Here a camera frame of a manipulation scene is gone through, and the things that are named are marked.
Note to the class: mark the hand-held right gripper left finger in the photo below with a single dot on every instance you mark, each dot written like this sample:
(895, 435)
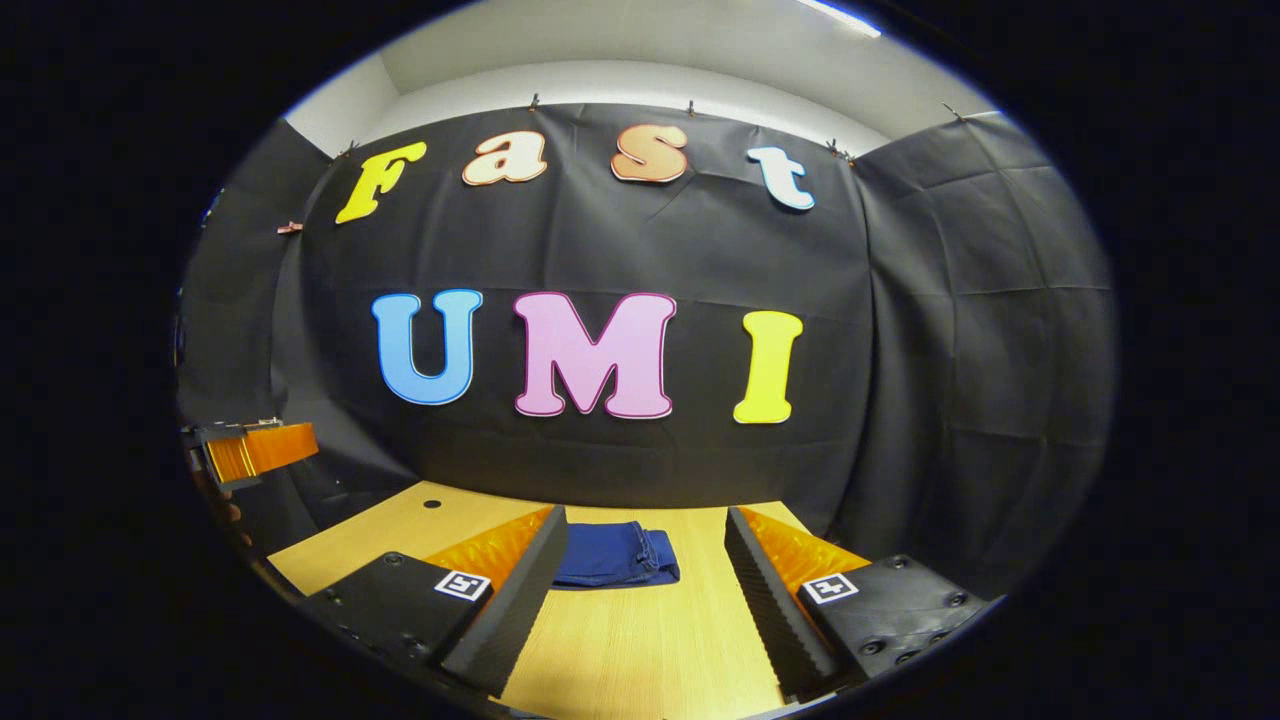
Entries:
(520, 600)

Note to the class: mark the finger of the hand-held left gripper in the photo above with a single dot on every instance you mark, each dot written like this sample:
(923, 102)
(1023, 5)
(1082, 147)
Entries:
(265, 450)

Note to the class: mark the blue denim jeans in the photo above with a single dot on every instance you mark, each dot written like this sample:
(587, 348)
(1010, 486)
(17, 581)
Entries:
(615, 555)

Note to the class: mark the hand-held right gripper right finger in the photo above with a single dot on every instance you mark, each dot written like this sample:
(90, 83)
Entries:
(768, 610)

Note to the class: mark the black backdrop cloth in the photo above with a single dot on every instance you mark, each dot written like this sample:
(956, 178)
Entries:
(640, 240)

